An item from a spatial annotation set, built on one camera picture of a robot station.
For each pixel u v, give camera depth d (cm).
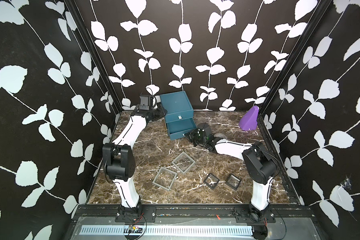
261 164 51
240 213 74
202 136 73
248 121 103
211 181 86
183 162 93
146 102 70
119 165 50
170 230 70
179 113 91
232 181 86
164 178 86
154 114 76
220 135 104
